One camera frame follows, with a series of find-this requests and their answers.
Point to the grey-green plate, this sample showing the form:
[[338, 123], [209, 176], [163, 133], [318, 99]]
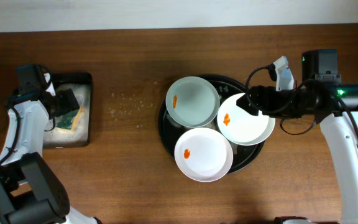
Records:
[[192, 102]]

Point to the white plate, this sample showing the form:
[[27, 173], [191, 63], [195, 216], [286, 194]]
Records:
[[240, 127]]

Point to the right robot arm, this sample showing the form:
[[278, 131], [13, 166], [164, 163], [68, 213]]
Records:
[[333, 105]]

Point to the black rectangular soap tray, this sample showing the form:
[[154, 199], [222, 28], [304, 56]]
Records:
[[82, 85]]

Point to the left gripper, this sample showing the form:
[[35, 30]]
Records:
[[66, 101]]

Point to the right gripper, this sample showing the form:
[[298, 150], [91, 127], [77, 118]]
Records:
[[254, 101]]

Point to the round black tray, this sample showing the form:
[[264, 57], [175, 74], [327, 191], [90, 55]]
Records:
[[170, 131]]

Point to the green yellow sponge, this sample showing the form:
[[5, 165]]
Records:
[[67, 123]]

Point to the pink-white plate front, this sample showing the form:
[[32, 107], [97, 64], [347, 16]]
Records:
[[203, 154]]

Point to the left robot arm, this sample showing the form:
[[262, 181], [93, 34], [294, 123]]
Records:
[[29, 190]]

